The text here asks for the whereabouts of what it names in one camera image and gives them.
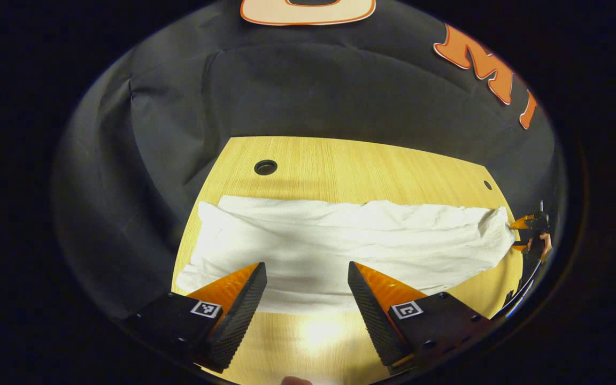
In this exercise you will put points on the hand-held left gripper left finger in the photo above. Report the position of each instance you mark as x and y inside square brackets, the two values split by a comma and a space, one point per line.
[236, 318]

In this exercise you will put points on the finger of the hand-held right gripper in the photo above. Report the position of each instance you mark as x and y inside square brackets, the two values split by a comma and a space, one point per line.
[523, 222]
[522, 247]

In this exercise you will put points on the black backdrop cloth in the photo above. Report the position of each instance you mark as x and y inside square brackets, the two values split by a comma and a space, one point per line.
[313, 85]

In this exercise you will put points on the white jeans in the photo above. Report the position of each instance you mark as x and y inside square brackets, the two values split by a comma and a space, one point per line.
[340, 240]

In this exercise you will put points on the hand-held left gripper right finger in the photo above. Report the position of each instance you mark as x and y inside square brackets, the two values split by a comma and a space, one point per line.
[375, 318]

